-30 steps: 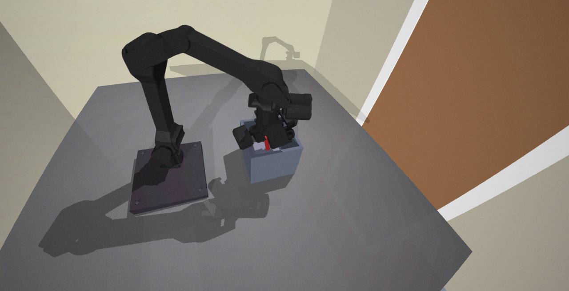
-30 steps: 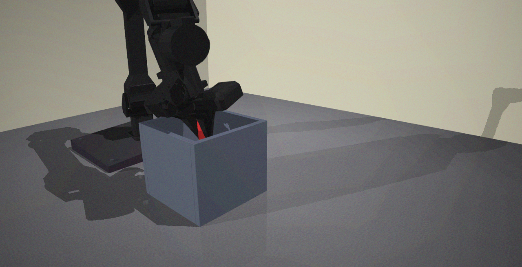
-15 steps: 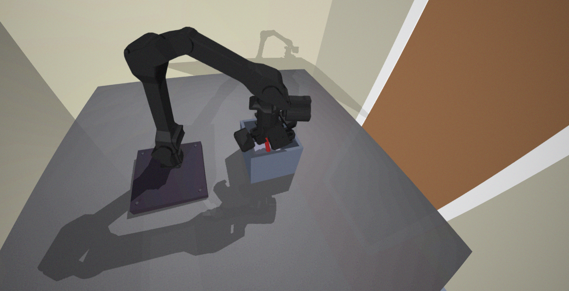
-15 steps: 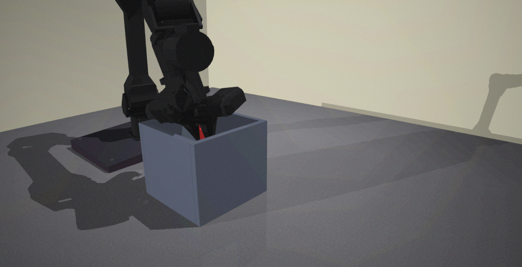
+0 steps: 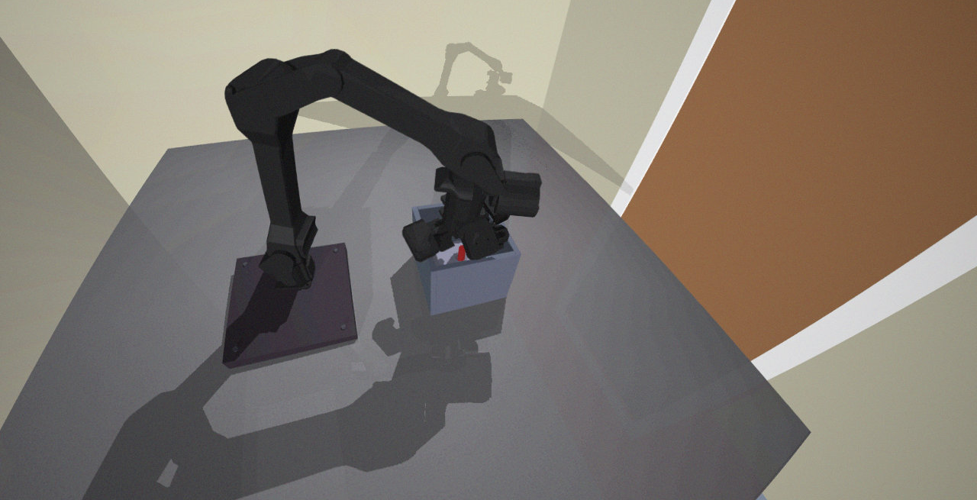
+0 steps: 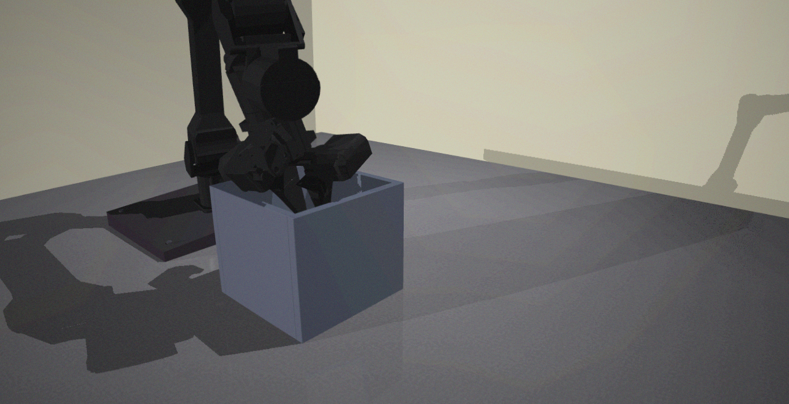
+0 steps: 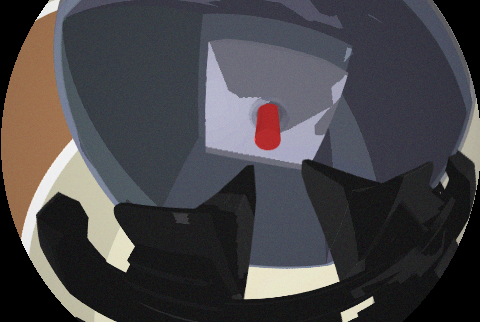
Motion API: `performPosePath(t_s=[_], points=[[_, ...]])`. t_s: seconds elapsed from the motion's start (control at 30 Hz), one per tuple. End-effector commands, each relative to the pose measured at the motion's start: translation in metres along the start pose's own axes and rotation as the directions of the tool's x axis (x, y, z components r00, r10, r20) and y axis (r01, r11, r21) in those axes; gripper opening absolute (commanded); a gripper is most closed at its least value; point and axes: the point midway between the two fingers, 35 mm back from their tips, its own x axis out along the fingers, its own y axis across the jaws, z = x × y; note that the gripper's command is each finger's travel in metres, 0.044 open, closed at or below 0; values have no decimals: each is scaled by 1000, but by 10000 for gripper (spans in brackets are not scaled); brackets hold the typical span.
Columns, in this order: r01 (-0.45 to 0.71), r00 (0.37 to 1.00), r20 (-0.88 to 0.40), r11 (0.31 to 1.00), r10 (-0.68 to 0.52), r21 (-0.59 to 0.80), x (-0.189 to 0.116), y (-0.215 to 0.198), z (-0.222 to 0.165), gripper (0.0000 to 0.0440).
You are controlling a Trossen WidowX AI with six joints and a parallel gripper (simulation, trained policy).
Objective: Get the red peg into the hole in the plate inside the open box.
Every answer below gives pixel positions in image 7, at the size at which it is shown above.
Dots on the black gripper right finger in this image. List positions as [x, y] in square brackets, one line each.
[353, 211]

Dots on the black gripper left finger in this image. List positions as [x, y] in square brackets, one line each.
[220, 229]

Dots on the red peg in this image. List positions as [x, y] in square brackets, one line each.
[268, 127]

